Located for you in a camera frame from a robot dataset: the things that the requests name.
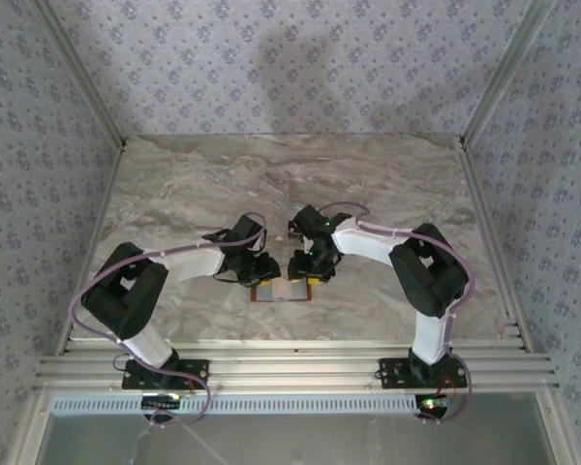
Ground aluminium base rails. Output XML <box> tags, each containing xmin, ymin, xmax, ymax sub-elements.
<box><xmin>32</xmin><ymin>337</ymin><xmax>562</xmax><ymax>394</ymax></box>

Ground grey metal panel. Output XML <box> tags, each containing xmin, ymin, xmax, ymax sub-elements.
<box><xmin>33</xmin><ymin>414</ymin><xmax>558</xmax><ymax>465</ymax></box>

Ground small circuit board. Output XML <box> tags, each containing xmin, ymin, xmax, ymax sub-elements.
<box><xmin>140</xmin><ymin>394</ymin><xmax>183</xmax><ymax>411</ymax></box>
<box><xmin>417</xmin><ymin>395</ymin><xmax>454</xmax><ymax>413</ymax></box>

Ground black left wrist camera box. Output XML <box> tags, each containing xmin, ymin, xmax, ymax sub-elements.
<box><xmin>241</xmin><ymin>252</ymin><xmax>281</xmax><ymax>285</ymax></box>

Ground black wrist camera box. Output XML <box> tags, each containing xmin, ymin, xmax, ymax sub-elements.
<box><xmin>241</xmin><ymin>252</ymin><xmax>281</xmax><ymax>285</ymax></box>
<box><xmin>288</xmin><ymin>249</ymin><xmax>312</xmax><ymax>280</ymax></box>

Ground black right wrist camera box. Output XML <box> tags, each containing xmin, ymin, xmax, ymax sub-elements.
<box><xmin>288</xmin><ymin>249</ymin><xmax>312</xmax><ymax>280</ymax></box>

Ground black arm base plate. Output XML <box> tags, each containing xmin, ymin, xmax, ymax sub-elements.
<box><xmin>121</xmin><ymin>358</ymin><xmax>211</xmax><ymax>390</ymax></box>
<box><xmin>378</xmin><ymin>357</ymin><xmax>469</xmax><ymax>390</ymax></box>

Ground grey slotted cable duct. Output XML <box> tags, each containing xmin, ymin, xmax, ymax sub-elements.
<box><xmin>50</xmin><ymin>392</ymin><xmax>461</xmax><ymax>417</ymax></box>

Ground aluminium side rail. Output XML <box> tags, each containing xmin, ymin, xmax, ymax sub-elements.
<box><xmin>52</xmin><ymin>139</ymin><xmax>127</xmax><ymax>357</ymax></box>
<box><xmin>457</xmin><ymin>137</ymin><xmax>536</xmax><ymax>355</ymax></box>

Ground thin red wire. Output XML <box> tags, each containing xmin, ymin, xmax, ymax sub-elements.
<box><xmin>438</xmin><ymin>375</ymin><xmax>459</xmax><ymax>401</ymax></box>

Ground thin black wire loop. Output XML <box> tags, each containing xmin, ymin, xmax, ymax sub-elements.
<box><xmin>113</xmin><ymin>352</ymin><xmax>139</xmax><ymax>377</ymax></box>

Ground aluminium corner post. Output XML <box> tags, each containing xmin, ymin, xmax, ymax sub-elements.
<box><xmin>31</xmin><ymin>0</ymin><xmax>129</xmax><ymax>148</ymax></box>
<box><xmin>461</xmin><ymin>0</ymin><xmax>558</xmax><ymax>146</ymax></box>

